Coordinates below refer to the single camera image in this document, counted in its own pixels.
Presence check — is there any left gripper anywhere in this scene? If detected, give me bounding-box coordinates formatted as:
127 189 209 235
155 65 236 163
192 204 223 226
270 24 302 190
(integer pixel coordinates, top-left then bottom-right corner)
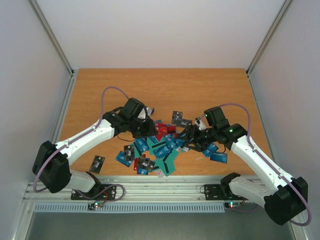
128 117 158 139

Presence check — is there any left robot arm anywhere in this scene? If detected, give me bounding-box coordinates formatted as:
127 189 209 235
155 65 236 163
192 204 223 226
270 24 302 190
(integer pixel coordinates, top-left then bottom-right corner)
32 98 157 200

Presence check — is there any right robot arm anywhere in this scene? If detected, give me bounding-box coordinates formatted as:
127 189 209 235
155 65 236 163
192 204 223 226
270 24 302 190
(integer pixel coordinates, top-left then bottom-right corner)
177 106 312 227

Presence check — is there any blue card right upper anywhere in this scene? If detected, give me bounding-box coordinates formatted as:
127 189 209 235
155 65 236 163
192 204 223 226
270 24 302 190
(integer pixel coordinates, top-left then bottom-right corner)
202 143 219 158

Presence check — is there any black vip card upper right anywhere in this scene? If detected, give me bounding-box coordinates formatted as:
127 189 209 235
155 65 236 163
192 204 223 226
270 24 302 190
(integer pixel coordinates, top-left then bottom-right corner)
175 119 192 128

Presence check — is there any large teal card centre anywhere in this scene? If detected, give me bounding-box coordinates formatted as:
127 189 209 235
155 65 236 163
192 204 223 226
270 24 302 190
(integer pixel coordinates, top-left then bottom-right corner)
148 136 173 159

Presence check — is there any black vip card centre left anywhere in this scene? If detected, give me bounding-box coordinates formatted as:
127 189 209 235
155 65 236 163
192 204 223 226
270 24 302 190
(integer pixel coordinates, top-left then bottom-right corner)
123 145 135 162

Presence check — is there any black card under vip card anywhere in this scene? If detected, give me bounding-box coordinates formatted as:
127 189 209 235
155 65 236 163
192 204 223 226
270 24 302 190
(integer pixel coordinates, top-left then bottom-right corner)
171 111 183 125

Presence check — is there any blue card right lower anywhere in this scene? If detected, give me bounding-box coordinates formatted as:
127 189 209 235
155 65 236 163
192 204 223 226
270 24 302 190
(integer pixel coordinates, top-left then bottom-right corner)
210 153 228 164

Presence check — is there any black vip card on red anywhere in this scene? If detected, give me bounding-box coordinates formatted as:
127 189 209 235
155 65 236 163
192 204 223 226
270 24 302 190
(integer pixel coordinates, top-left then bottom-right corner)
137 157 155 172

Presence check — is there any teal card with stripe bottom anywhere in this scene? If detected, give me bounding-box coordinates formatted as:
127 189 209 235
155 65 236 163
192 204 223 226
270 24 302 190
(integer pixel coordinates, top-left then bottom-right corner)
153 150 179 177

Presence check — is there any blue card bottom of pile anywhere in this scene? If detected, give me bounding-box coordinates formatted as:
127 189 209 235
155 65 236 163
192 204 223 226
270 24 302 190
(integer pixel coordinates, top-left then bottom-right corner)
137 168 149 176

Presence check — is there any white card with red print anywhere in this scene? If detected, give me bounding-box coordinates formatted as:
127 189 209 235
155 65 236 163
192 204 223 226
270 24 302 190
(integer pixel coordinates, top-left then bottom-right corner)
155 170 163 178

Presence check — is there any black vip card far left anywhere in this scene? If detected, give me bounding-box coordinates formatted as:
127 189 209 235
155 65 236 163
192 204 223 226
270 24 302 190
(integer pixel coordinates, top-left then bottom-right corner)
89 155 105 174

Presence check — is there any right controller board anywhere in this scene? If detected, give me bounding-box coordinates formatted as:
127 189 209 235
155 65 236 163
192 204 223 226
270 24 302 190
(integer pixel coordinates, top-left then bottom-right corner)
224 201 242 209

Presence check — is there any controller board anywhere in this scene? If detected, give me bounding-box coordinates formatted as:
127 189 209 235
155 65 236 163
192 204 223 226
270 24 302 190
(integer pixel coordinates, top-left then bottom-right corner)
87 202 104 211
224 201 242 209

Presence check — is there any left controller board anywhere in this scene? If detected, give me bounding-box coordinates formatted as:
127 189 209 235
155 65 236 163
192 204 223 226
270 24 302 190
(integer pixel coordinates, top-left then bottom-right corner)
87 202 104 211

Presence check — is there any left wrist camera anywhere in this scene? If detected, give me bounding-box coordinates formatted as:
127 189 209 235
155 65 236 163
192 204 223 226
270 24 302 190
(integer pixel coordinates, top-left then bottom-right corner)
138 107 155 120

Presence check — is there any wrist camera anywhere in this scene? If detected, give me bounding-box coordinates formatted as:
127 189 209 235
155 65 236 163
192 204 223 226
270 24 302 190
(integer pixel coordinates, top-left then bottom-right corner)
138 107 155 120
194 117 207 130

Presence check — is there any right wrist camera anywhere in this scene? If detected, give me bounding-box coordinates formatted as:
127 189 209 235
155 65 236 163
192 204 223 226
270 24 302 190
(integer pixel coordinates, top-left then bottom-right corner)
194 117 207 130

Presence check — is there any aluminium rail frame front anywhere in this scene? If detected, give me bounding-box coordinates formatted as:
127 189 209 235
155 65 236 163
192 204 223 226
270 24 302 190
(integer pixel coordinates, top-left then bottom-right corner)
23 175 266 204

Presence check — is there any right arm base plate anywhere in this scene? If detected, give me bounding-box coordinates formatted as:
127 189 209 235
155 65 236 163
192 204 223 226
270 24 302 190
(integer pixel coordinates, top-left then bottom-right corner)
203 184 245 201

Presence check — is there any grey slotted cable duct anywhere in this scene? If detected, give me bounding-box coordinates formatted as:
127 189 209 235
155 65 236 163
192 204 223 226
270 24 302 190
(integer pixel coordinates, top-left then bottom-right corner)
34 202 225 214

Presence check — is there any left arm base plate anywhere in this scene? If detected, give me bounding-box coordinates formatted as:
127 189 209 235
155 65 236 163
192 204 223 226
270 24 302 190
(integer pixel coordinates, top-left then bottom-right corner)
70 184 117 201

